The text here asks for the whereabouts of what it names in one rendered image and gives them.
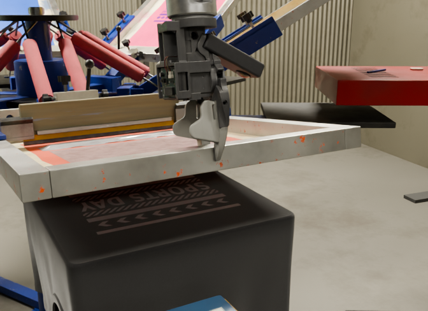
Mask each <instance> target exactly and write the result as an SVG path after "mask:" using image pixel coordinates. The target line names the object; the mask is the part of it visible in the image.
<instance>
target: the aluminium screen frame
mask: <svg viewBox="0 0 428 311"><path fill-rule="evenodd" d="M228 132H230V133H238V134H247V135H253V136H261V137H258V138H249V139H244V140H234V141H226V142H225V147H224V151H223V154H222V157H221V160H219V161H215V154H214V143H212V144H206V145H198V146H192V147H183V148H174V149H169V150H160V151H155V152H146V153H141V154H132V155H123V156H118V157H109V158H104V159H95V160H90V161H81V162H76V163H67V164H58V165H53V166H45V167H43V166H42V165H40V164H39V163H37V162H36V161H35V160H34V159H32V158H30V157H29V156H28V155H26V154H25V153H23V152H22V151H21V150H19V149H18V148H17V147H15V146H13V145H12V144H11V143H19V142H23V140H20V141H9V142H8V141H6V140H0V174H1V175H2V177H3V178H4V179H5V180H6V182H7V183H8V185H9V186H10V187H11V188H12V190H13V191H14V193H15V194H16V195H17V196H18V198H19V199H20V200H21V202H23V203H27V202H32V201H39V200H43V199H50V198H58V197H62V196H69V195H74V194H81V193H86V192H93V191H100V190H105V189H112V188H116V187H123V186H128V185H135V184H142V183H147V182H154V181H158V180H165V179H170V178H177V177H184V176H189V175H196V174H200V173H207V172H212V171H220V170H227V169H231V168H239V167H243V166H250V165H254V164H262V163H269V162H273V161H281V160H285V159H292V158H297V157H304V156H311V155H315V154H323V153H327V152H334V151H339V150H344V149H345V150H346V149H351V148H358V147H361V132H360V126H347V125H338V124H323V123H314V122H298V121H290V120H274V119H258V118H250V117H234V116H229V126H228Z"/></svg>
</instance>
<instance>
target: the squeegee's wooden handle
mask: <svg viewBox="0 0 428 311"><path fill-rule="evenodd" d="M176 103H179V100H164V99H159V93H153V94H137V95H129V96H113V97H105V98H89V99H74V100H65V101H50V102H42V103H26V104H19V106H18V110H19V115H20V118H24V117H32V118H33V128H34V135H37V133H36V131H39V130H46V129H57V128H64V127H76V126H87V125H94V124H106V123H112V122H124V121H131V120H143V119H154V118H161V117H172V120H175V104H176Z"/></svg>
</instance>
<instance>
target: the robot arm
mask: <svg viewBox="0 0 428 311"><path fill-rule="evenodd" d="M166 10H167V18H168V19H170V20H171V21H165V22H163V24H157V33H158V41H159V57H160V64H158V65H156V70H157V85H158V93H159V99H164V100H184V99H186V101H188V102H187V103H186V105H185V115H184V117H183V118H182V119H180V120H179V121H177V122H175V123H174V124H173V133H174V134H175V135H176V136H180V137H184V138H192V139H195V140H197V145H206V144H210V142H213V143H214V154H215V161H219V160H221V157H222V154H223V151H224V147H225V142H226V139H227V132H228V126H229V114H230V99H229V91H228V88H227V81H226V77H225V72H224V67H225V68H227V69H229V70H231V71H233V72H235V73H237V74H238V75H239V76H240V77H242V78H260V77H261V74H262V72H263V69H264V64H263V63H261V62H259V61H258V60H256V59H254V58H253V57H252V56H250V55H247V54H246V53H244V52H242V51H240V50H238V49H237V48H235V47H233V46H232V45H230V44H228V43H226V42H225V41H223V40H221V39H220V38H218V37H216V36H214V35H212V34H211V33H207V34H206V33H205V30H206V29H214V28H216V27H217V18H215V16H216V15H217V0H166ZM160 77H161V80H160ZM161 83H162V91H161ZM206 99H211V100H212V101H210V100H206Z"/></svg>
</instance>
